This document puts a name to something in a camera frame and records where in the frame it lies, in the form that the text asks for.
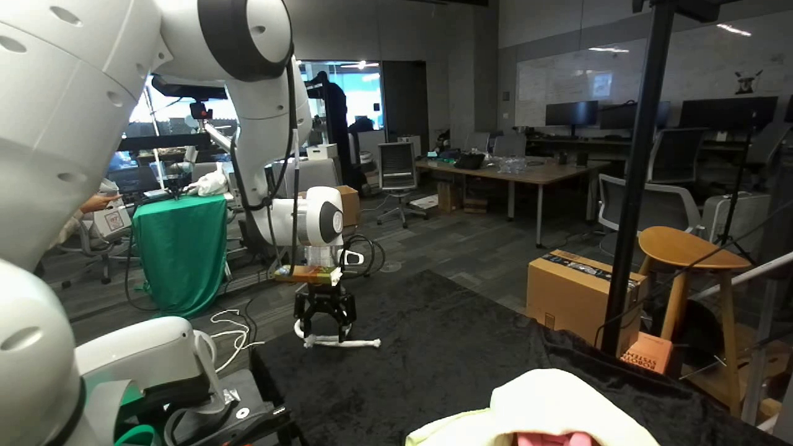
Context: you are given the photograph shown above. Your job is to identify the cardboard box with black tape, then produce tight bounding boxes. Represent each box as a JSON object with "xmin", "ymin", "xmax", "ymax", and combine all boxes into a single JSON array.
[{"xmin": 526, "ymin": 248, "xmax": 651, "ymax": 350}]

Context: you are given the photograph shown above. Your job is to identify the orange block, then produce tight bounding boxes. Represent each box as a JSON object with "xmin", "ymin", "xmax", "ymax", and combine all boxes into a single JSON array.
[{"xmin": 619, "ymin": 328, "xmax": 685, "ymax": 377}]

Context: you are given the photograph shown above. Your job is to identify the white framed mesh chair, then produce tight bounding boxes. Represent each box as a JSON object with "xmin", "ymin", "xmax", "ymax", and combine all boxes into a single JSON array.
[{"xmin": 594, "ymin": 125, "xmax": 704, "ymax": 234}]

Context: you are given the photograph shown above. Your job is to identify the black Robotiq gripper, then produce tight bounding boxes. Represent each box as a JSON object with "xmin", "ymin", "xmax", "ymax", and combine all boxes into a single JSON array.
[{"xmin": 293, "ymin": 283, "xmax": 359, "ymax": 342}]

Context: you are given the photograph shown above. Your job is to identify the green draped cloth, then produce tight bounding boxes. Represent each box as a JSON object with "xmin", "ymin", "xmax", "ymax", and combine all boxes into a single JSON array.
[{"xmin": 131, "ymin": 193, "xmax": 234, "ymax": 319}]

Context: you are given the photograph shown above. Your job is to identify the pale cream cloth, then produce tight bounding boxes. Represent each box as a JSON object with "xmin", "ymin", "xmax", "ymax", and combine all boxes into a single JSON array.
[{"xmin": 405, "ymin": 366, "xmax": 665, "ymax": 446}]

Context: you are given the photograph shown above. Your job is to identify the grey metal rail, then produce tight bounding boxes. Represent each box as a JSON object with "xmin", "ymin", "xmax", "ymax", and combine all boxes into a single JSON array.
[{"xmin": 692, "ymin": 248, "xmax": 793, "ymax": 301}]

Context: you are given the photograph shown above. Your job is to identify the wooden stool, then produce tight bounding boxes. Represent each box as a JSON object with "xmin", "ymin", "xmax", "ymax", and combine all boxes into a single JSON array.
[{"xmin": 637, "ymin": 223, "xmax": 755, "ymax": 416}]

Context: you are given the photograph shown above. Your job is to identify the black vertical pole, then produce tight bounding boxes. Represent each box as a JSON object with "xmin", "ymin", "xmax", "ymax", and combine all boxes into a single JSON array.
[{"xmin": 599, "ymin": 0, "xmax": 729, "ymax": 357}]

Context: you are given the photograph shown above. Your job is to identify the person in dark clothes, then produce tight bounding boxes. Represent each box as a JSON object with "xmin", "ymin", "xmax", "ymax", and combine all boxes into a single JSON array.
[{"xmin": 305, "ymin": 70, "xmax": 356, "ymax": 170}]

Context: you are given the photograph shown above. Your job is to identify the black velvet table cloth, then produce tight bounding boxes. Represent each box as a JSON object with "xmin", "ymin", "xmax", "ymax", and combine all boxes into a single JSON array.
[{"xmin": 250, "ymin": 269, "xmax": 793, "ymax": 446}]

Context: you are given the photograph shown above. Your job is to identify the small open cardboard box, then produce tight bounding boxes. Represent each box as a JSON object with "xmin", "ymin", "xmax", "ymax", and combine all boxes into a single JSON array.
[{"xmin": 334, "ymin": 184, "xmax": 365, "ymax": 234}]

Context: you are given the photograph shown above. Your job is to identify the black clamp mount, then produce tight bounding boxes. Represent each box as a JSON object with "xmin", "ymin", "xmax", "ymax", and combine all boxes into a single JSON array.
[{"xmin": 158, "ymin": 385, "xmax": 293, "ymax": 446}]

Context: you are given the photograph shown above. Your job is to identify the small green cloth piece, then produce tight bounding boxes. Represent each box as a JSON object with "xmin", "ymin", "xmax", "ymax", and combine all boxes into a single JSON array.
[{"xmin": 112, "ymin": 383, "xmax": 162, "ymax": 446}]

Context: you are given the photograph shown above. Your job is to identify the white tube loop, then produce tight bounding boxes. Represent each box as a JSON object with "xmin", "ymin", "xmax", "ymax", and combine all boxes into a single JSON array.
[{"xmin": 293, "ymin": 316, "xmax": 385, "ymax": 351}]

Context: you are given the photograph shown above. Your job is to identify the grey mesh office chair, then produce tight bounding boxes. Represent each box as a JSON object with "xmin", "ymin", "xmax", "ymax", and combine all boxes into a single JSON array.
[{"xmin": 374, "ymin": 140, "xmax": 427, "ymax": 229}]

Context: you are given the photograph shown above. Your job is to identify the white floor cable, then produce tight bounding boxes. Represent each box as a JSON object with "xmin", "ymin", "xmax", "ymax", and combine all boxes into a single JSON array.
[{"xmin": 193, "ymin": 305, "xmax": 262, "ymax": 379}]

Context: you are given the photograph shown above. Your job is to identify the black computer monitor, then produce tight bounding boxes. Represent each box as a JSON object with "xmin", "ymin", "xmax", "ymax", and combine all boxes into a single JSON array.
[
  {"xmin": 542, "ymin": 99, "xmax": 599, "ymax": 139},
  {"xmin": 677, "ymin": 94, "xmax": 781, "ymax": 134}
]

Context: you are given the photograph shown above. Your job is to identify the long wooden table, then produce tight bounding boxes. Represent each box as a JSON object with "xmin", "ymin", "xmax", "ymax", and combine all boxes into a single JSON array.
[{"xmin": 414, "ymin": 153, "xmax": 592, "ymax": 248}]

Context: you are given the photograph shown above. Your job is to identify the black camera on stand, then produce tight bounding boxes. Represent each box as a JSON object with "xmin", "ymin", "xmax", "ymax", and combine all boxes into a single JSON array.
[{"xmin": 149, "ymin": 73, "xmax": 231, "ymax": 120}]

